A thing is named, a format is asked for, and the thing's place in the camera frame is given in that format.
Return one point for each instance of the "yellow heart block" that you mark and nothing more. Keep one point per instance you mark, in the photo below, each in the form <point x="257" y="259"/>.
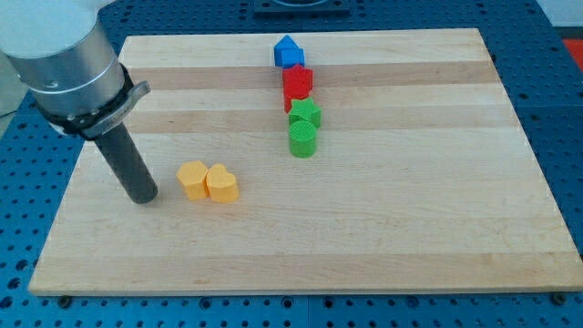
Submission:
<point x="222" y="185"/>

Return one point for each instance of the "yellow hexagon block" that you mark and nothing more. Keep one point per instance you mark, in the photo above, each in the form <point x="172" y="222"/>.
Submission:
<point x="192" y="178"/>

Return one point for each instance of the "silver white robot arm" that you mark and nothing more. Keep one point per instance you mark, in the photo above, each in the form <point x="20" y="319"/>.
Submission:
<point x="60" y="51"/>

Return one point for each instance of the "green cylinder block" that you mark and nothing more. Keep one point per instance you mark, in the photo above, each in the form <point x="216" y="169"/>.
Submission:
<point x="302" y="139"/>

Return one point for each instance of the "green star block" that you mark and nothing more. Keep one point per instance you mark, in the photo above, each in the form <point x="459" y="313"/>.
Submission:
<point x="305" y="110"/>

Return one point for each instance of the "red pentagon block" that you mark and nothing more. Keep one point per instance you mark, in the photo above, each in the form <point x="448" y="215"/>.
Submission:
<point x="297" y="81"/>

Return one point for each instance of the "wooden board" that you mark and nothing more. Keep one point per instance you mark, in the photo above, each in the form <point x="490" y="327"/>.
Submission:
<point x="423" y="180"/>

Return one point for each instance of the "blue cube block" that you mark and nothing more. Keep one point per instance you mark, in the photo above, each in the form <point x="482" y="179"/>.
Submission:
<point x="291" y="57"/>

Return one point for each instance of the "blue triangle block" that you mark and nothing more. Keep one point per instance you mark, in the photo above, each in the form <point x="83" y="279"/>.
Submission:
<point x="286" y="43"/>

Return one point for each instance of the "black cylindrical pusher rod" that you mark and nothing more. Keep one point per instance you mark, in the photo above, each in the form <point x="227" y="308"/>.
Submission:
<point x="122" y="156"/>

